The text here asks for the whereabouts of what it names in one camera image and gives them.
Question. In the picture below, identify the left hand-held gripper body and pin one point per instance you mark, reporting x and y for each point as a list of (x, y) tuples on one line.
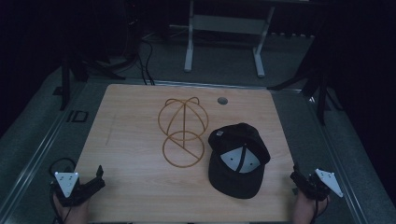
[(70, 186)]

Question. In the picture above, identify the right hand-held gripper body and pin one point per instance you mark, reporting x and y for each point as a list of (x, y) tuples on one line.
[(320, 185)]

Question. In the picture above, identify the black baseball cap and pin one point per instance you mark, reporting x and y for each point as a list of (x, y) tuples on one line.
[(238, 161)]

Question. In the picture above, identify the person's left hand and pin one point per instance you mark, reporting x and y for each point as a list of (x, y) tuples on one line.
[(72, 214)]

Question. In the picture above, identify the person's right hand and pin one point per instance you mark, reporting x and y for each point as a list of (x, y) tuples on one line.
[(306, 210)]

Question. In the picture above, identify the black tripod stand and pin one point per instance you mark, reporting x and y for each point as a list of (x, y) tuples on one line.
[(314, 84), (90, 62)]

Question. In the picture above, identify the grey table grommet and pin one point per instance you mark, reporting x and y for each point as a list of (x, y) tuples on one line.
[(222, 100)]

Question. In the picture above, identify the white metal desk frame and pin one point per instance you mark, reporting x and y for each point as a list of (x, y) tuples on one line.
[(229, 28)]

